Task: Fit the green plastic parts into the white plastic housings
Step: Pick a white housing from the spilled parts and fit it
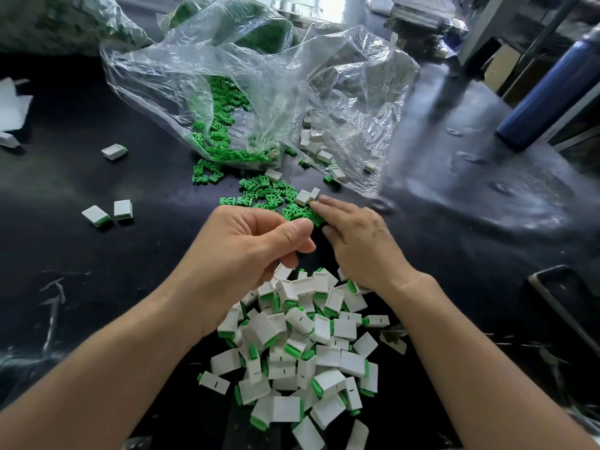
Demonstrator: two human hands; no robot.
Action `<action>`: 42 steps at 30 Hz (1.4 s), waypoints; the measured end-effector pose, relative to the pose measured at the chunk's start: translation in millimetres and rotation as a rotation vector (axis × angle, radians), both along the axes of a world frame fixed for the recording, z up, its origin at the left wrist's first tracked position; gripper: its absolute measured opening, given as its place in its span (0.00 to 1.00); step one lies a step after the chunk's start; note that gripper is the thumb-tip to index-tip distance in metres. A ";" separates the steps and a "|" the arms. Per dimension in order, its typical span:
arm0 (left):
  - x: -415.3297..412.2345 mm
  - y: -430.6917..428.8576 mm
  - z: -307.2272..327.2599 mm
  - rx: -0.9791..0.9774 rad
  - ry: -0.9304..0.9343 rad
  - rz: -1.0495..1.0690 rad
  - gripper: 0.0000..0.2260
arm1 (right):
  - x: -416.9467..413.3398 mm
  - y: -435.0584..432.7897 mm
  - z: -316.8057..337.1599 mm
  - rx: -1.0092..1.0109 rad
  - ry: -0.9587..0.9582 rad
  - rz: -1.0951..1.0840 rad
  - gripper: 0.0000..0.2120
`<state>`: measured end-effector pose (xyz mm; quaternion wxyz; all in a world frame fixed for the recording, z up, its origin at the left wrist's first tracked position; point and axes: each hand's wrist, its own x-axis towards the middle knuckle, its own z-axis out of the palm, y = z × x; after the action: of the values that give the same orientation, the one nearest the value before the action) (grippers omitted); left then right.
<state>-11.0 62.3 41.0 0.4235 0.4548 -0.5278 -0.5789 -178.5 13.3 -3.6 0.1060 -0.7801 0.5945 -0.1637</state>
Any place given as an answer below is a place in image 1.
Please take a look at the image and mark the person's left hand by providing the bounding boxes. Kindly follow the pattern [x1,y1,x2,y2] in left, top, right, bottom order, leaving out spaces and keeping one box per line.
[171,204,318,336]

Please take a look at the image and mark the person's right hand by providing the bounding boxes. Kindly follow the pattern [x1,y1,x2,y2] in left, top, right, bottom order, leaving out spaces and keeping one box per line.
[309,194,421,296]

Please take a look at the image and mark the heap of white caps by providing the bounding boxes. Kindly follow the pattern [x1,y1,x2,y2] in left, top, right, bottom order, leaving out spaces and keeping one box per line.
[264,112,378,204]

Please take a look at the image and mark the pile of assembled white-green pieces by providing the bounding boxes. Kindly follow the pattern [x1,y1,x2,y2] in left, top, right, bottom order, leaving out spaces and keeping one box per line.
[211,262,391,450]

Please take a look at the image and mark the pile of green clips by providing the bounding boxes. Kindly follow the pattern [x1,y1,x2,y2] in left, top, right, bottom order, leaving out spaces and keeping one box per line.
[189,77,346,229]

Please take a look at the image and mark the person's left forearm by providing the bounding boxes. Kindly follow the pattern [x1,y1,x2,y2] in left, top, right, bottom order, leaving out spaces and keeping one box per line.
[0,299,212,450]

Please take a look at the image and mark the person's right forearm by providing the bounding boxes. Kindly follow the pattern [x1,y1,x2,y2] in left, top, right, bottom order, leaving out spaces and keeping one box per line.
[386,274,596,450]

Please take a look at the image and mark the empty white shell right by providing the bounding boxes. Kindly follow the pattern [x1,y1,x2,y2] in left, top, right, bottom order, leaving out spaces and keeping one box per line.
[379,325,409,356]

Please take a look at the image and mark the clear plastic bag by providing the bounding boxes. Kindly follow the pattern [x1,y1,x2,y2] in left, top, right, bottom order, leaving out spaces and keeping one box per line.
[100,0,421,198]

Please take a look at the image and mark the black smartphone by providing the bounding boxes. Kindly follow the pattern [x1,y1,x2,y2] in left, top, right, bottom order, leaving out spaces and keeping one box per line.
[527,265,600,357]

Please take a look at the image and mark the brown cardboard box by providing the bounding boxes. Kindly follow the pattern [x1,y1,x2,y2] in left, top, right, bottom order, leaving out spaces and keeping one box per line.
[484,42,526,92]

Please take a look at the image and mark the grey machine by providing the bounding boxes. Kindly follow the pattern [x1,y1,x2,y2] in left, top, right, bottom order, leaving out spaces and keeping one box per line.
[386,0,470,53]

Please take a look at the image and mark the plastic bag full of green pieces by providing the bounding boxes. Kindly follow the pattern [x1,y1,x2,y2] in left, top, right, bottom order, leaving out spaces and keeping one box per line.
[157,0,294,54]

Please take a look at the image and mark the blue cylinder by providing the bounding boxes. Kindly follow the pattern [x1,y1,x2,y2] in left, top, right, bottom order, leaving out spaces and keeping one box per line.
[496,23,600,152]

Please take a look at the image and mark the white paper sheet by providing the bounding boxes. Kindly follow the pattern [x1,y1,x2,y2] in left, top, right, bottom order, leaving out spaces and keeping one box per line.
[0,77,34,132]

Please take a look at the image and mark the large bag of assembled pieces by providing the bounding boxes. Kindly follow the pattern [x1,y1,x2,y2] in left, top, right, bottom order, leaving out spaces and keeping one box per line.
[0,0,151,54]

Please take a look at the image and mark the white metal frame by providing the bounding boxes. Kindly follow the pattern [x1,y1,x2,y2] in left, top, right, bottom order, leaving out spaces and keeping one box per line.
[459,0,600,88]

